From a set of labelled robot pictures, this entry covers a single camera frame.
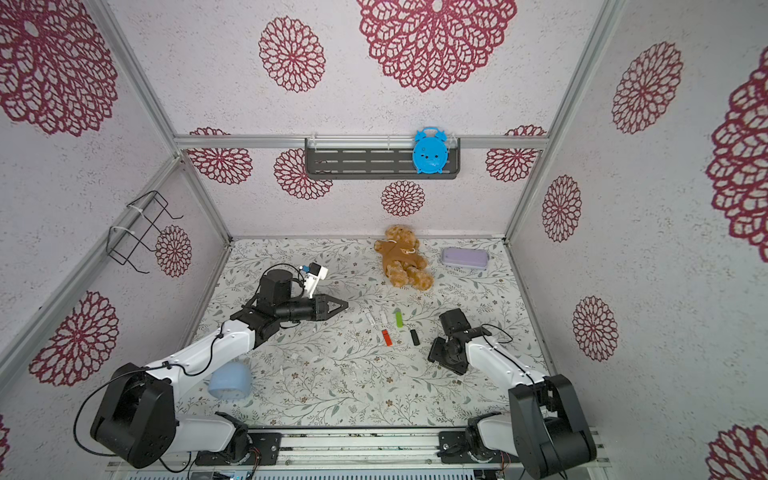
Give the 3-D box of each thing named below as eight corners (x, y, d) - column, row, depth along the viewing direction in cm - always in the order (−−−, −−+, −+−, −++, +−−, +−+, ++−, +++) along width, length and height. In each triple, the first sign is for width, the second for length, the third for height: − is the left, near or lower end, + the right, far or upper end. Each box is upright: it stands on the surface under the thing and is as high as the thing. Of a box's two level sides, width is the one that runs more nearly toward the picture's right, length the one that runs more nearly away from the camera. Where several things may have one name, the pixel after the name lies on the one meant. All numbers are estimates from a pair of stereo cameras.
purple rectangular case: (441, 266, 114) (442, 261, 112) (441, 251, 120) (442, 245, 117) (488, 270, 113) (490, 265, 111) (485, 254, 118) (487, 249, 116)
